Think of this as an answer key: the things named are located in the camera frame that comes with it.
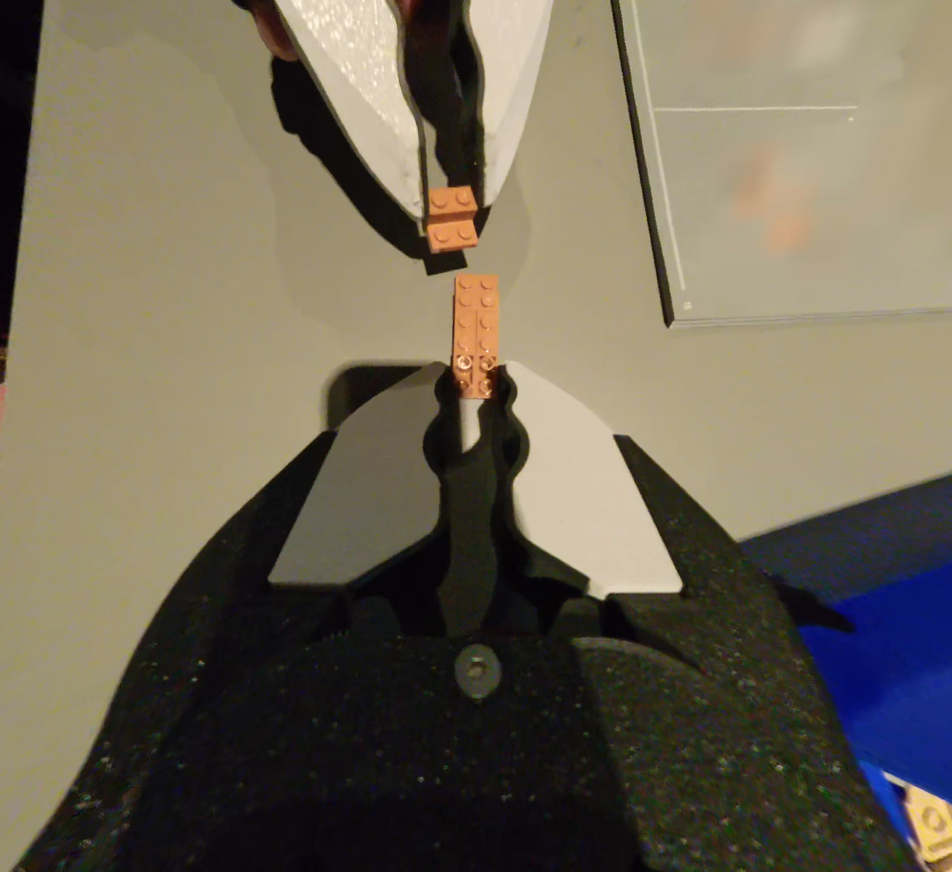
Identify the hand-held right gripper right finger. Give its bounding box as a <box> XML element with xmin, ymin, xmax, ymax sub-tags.
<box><xmin>506</xmin><ymin>360</ymin><xmax>685</xmax><ymax>598</ymax></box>

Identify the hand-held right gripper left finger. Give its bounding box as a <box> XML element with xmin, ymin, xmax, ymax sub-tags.
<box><xmin>266</xmin><ymin>360</ymin><xmax>451</xmax><ymax>589</ymax></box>

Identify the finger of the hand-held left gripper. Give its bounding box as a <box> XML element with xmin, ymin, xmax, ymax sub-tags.
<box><xmin>264</xmin><ymin>0</ymin><xmax>432</xmax><ymax>220</ymax></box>
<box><xmin>450</xmin><ymin>0</ymin><xmax>555</xmax><ymax>211</ymax></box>

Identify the small tan toy brick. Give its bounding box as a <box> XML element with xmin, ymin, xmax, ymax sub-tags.
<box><xmin>425</xmin><ymin>185</ymin><xmax>481</xmax><ymax>254</ymax></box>

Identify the long tan toy brick plate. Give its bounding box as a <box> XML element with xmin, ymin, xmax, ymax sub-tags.
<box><xmin>450</xmin><ymin>273</ymin><xmax>502</xmax><ymax>401</ymax></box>

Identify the blue plastic bin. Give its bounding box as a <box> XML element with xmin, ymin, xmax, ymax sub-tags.
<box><xmin>736</xmin><ymin>474</ymin><xmax>952</xmax><ymax>872</ymax></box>

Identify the pile of toy bricks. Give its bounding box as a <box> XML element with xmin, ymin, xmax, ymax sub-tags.
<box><xmin>900</xmin><ymin>786</ymin><xmax>952</xmax><ymax>862</ymax></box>

